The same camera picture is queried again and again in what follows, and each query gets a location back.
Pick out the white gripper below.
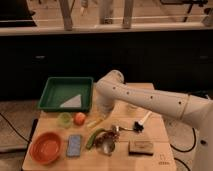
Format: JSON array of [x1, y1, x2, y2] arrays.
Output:
[[96, 97, 115, 124]]

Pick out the yellow banana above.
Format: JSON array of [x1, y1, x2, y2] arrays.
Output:
[[86, 120, 98, 129]]

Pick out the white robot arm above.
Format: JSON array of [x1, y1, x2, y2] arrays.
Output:
[[95, 70, 213, 171]]

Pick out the orange red bowl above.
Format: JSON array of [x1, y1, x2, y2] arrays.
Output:
[[29, 132, 62, 165]]

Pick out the metal spoon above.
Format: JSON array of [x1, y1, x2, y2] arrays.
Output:
[[111, 125, 134, 132]]

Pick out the orange tomato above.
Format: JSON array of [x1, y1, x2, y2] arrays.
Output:
[[73, 112, 86, 126]]

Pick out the dark red grapes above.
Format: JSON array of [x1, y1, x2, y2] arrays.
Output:
[[94, 131, 119, 147]]

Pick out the green cucumber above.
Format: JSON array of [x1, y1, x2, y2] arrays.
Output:
[[86, 128, 106, 150]]

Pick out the white cup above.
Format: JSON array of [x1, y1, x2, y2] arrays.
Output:
[[127, 104, 138, 113]]

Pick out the metal measuring cup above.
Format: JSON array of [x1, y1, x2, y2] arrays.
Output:
[[101, 139, 115, 156]]

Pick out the white triangular paper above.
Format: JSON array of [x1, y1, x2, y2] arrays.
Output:
[[61, 94, 82, 108]]

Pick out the green small cup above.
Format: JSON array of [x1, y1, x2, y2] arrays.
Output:
[[57, 112, 71, 128]]

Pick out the blue sponge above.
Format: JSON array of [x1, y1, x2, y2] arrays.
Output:
[[66, 134, 82, 157]]

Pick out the green plastic tray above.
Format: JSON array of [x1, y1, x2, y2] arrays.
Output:
[[38, 77, 93, 112]]

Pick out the brown wooden block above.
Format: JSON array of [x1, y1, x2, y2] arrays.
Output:
[[128, 141, 154, 156]]

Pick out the white handled black brush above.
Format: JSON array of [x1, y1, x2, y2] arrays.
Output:
[[133, 111, 152, 132]]

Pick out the black cable left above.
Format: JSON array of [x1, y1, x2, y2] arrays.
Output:
[[0, 112, 38, 144]]

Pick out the black power cable right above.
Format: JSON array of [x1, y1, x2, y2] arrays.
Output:
[[169, 128, 198, 171]]

